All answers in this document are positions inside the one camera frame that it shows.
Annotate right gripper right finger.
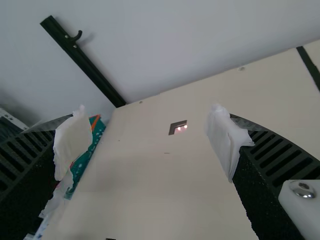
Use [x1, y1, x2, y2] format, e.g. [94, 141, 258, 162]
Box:
[204, 102, 320, 240]

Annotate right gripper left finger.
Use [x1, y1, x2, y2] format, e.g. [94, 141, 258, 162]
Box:
[0, 104, 93, 240]

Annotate teal shopping basket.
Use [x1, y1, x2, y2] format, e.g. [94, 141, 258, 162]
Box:
[63, 113, 107, 201]

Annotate small square scanner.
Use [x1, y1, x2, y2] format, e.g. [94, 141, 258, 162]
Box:
[167, 119, 189, 136]

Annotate black strip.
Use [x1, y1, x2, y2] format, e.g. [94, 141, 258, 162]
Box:
[296, 45, 320, 92]

